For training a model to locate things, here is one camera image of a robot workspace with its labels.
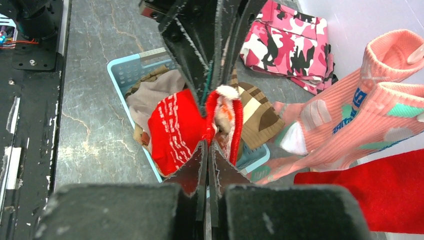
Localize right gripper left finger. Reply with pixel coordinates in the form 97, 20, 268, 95
33, 140, 208, 240

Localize pink camouflage cloth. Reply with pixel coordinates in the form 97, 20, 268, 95
240, 0, 338, 95

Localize brown beige socks pile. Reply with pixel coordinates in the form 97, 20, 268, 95
124, 65, 185, 152

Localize red sock white trim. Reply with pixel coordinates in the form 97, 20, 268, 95
294, 149, 424, 234

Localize pink sock green patches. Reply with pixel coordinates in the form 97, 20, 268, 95
272, 29, 424, 156

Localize blue plastic basket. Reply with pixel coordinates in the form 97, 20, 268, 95
107, 47, 271, 182

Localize brown striped sock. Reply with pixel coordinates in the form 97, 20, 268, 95
229, 69, 285, 150

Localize red sock white stars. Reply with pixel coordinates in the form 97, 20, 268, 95
147, 85, 243, 178

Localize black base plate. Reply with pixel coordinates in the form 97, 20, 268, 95
0, 50, 65, 240

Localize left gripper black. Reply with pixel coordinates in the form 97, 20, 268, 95
138, 0, 266, 116

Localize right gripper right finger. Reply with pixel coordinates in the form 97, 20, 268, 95
208, 141, 372, 240

